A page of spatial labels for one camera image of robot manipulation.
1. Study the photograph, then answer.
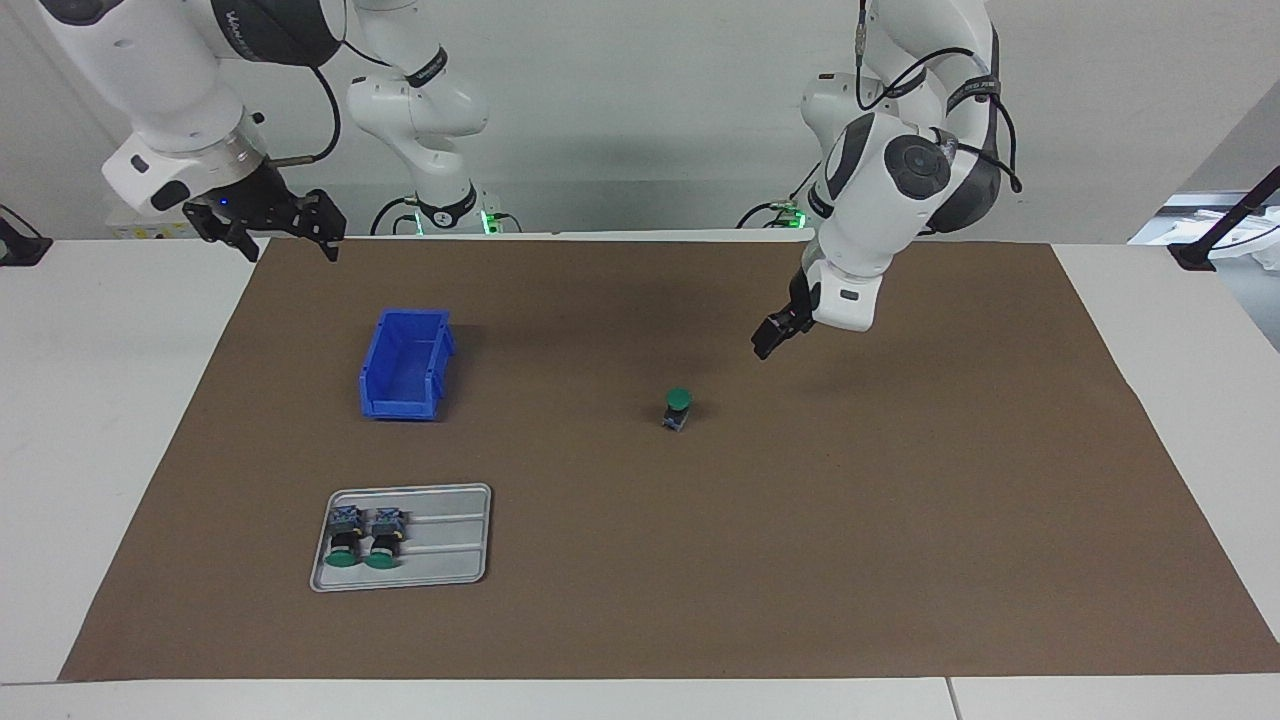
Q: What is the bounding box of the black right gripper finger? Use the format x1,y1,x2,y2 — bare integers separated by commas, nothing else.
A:
300,188,348,263
205,220,263,264

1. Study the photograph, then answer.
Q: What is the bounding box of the white cardboard box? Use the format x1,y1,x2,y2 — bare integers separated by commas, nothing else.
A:
108,215,201,241

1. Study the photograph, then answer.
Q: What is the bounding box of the blue plastic bin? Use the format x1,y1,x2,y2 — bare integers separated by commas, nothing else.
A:
359,308,456,422

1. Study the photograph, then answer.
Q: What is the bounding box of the brown table mat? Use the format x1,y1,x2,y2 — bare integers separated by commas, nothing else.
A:
58,237,1280,683

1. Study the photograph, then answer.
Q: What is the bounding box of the black clamp stand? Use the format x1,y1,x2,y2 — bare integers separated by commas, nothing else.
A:
0,205,53,267
1168,165,1280,273

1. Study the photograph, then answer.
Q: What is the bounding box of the grey metal tray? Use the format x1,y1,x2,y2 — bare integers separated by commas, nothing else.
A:
309,483,493,594

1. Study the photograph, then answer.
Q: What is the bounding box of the white background clutter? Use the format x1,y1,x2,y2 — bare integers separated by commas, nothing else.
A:
1130,192,1280,271

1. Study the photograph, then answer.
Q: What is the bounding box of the black base cable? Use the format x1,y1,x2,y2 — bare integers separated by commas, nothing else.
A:
370,195,421,236
737,198,806,229

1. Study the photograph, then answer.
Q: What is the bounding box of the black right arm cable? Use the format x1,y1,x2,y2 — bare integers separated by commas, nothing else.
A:
262,30,401,166

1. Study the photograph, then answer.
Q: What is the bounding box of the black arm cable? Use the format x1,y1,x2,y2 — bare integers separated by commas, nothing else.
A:
855,0,1023,193
262,30,401,166

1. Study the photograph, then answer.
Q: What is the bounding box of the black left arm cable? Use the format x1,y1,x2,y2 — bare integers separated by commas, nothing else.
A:
855,0,1023,193

